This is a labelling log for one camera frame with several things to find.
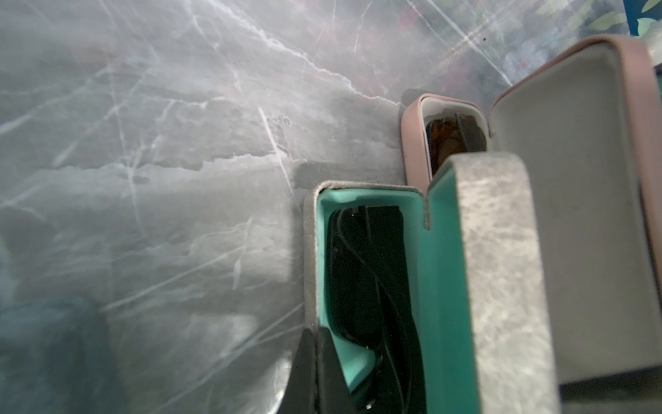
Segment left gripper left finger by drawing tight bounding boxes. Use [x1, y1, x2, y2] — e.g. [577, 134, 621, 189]
[277, 329, 317, 414]

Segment brown sunglasses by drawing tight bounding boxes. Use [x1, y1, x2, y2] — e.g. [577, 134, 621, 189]
[425, 114, 487, 176]

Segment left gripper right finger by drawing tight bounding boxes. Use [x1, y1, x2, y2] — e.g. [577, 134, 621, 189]
[315, 328, 358, 414]

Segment grey case with black glasses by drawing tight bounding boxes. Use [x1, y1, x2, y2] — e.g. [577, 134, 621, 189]
[303, 153, 561, 413]

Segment black sunglasses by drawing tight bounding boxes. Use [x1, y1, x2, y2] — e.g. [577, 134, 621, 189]
[325, 206, 427, 413]

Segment pink case with brown glasses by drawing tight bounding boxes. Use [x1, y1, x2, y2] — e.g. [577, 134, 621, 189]
[401, 36, 661, 384]

